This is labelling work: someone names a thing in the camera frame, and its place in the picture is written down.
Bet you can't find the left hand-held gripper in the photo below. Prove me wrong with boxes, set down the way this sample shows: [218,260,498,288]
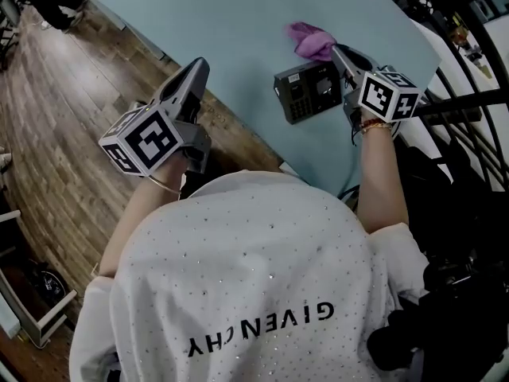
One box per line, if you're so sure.
[98,57,212,177]

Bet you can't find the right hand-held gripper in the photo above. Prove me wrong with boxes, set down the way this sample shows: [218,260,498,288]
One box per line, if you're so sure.
[332,45,422,137]

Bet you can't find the purple cloth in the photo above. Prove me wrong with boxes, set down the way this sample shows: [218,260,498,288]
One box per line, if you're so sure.
[285,21,338,63]

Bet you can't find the person's left forearm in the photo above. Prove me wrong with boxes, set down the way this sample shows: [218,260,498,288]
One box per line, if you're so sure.
[97,158,188,278]

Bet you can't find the person's right forearm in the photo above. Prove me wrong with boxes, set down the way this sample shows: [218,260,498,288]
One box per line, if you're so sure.
[357,125,410,234]

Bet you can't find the light blue white-legged table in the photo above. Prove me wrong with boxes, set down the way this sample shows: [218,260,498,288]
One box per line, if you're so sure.
[93,0,442,198]

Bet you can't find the thin gold bangle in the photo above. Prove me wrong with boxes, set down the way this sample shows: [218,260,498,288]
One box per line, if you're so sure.
[149,175,182,196]

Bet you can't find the black metal railing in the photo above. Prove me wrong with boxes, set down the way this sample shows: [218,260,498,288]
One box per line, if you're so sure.
[373,0,509,193]

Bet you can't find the black office chair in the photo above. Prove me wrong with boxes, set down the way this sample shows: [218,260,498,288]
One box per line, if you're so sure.
[393,137,509,262]

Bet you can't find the person's white dotted shirt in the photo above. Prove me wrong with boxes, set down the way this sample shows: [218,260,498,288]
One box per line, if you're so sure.
[68,170,430,382]

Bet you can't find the grey-backed office chair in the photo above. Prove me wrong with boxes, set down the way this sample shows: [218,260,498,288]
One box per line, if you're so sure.
[0,0,21,71]

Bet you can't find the black round device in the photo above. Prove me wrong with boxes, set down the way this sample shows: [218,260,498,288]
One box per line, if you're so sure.
[27,259,68,306]

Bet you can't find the black equipment pack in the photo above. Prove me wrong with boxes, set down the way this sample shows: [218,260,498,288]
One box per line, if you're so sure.
[365,252,509,382]

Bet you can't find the red beaded bracelet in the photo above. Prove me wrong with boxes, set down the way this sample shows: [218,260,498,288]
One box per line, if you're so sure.
[359,118,394,134]

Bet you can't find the white frame desk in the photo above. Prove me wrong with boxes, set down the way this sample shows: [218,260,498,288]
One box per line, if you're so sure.
[0,209,79,349]

